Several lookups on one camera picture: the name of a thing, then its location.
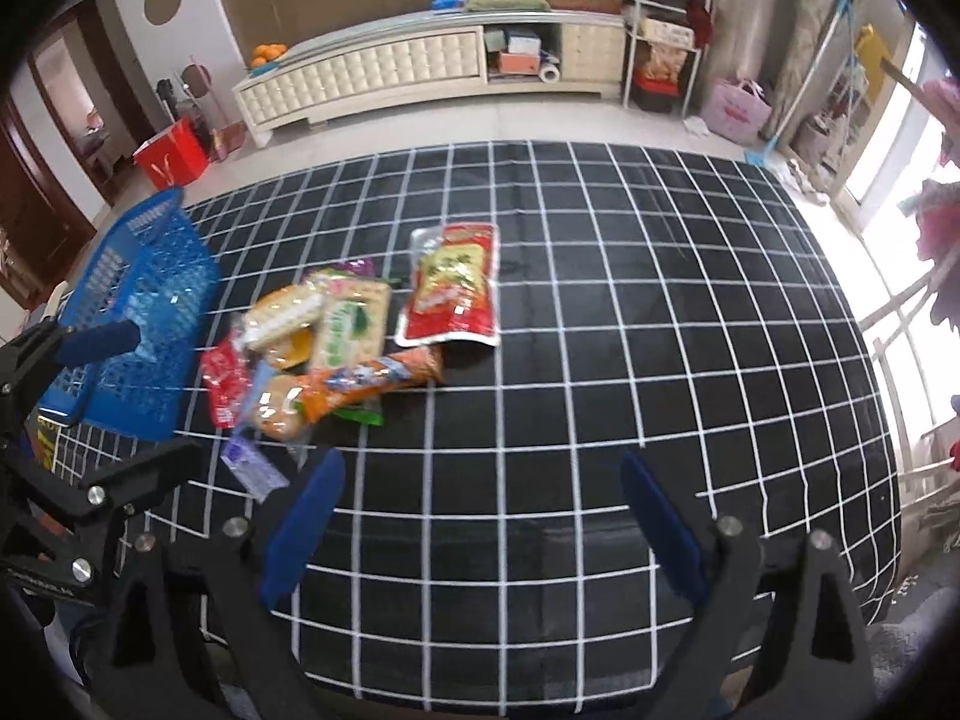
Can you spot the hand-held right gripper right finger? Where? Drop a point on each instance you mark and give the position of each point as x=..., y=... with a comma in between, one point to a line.
x=660, y=525

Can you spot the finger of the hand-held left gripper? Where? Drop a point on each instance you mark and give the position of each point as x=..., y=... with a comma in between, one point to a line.
x=97, y=341
x=135, y=476

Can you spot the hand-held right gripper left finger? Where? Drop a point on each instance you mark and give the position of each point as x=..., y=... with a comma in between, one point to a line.
x=304, y=525

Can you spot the clear blue-print snack packet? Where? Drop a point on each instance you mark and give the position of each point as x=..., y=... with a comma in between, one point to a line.
x=251, y=465

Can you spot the blue plastic basket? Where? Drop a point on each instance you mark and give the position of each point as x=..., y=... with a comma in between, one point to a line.
x=165, y=270

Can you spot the clear brown biscuit packet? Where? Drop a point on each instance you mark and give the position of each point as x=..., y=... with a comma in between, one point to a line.
x=277, y=405

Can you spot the small red snack packet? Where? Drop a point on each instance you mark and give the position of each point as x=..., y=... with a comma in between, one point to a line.
x=225, y=382

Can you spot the orange snack packet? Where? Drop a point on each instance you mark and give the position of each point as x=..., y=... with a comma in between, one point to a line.
x=375, y=375

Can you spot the clear pale cracker packet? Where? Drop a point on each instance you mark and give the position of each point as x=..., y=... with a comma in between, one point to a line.
x=281, y=311

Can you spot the large red snack packet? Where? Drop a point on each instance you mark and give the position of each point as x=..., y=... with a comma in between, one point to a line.
x=450, y=292

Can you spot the dark wooden door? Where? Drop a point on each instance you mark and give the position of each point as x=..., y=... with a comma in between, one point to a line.
x=30, y=217

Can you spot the red paper bag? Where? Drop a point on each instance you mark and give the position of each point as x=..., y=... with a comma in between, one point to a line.
x=172, y=157

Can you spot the black white grid tablecloth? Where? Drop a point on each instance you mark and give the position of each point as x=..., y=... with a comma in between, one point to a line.
x=600, y=315

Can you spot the pile of oranges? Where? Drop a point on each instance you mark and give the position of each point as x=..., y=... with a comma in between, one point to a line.
x=268, y=54

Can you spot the cream tv cabinet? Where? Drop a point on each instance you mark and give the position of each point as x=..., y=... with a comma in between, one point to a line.
x=375, y=67

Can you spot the pink clothing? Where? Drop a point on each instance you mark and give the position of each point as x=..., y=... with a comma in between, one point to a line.
x=946, y=225

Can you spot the pink bag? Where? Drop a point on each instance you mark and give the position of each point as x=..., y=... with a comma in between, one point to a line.
x=736, y=112

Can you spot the red printed bag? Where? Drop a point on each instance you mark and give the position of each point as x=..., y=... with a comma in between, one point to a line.
x=664, y=75

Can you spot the white paper roll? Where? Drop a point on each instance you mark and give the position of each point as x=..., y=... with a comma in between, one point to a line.
x=550, y=73

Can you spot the light blue mop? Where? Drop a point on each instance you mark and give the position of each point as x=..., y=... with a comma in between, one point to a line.
x=814, y=67

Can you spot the orange box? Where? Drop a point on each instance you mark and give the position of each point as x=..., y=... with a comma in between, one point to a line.
x=517, y=64

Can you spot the white metal rack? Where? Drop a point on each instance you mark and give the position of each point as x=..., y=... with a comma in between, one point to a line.
x=637, y=30

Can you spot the green folded cloth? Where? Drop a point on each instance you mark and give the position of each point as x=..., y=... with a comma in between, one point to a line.
x=506, y=4

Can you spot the brown round wall disc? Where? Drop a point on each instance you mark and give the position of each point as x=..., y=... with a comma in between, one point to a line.
x=163, y=0

